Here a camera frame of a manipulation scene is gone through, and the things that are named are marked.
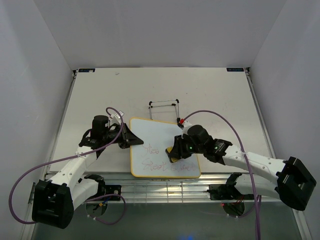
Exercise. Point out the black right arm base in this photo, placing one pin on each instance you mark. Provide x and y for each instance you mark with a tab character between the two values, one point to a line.
233	202

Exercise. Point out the yellow whiteboard eraser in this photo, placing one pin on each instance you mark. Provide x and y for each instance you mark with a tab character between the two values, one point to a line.
172	154

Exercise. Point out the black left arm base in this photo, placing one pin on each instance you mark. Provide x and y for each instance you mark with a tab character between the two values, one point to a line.
107	194

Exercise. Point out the blue left corner label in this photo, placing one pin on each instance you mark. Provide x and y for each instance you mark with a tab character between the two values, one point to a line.
86	70

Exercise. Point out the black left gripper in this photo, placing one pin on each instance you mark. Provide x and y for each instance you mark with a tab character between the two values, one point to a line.
128	138

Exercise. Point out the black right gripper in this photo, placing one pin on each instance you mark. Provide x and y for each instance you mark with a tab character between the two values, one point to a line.
178	151

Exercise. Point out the blue table corner label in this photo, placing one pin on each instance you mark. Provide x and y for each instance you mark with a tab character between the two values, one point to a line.
235	69

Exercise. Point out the aluminium extrusion frame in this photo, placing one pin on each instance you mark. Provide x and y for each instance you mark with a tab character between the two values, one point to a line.
221	102

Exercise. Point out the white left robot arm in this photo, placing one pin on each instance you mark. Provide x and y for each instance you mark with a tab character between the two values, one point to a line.
56	199

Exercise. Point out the yellow framed whiteboard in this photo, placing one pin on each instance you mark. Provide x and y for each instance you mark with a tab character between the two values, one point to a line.
150	160

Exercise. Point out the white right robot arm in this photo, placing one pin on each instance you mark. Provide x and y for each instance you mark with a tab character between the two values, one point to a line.
286	180

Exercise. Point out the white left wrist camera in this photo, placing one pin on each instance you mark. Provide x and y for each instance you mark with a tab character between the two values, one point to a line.
116	118

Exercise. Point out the metal wire board stand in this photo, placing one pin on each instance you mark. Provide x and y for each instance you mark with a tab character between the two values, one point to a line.
165	103

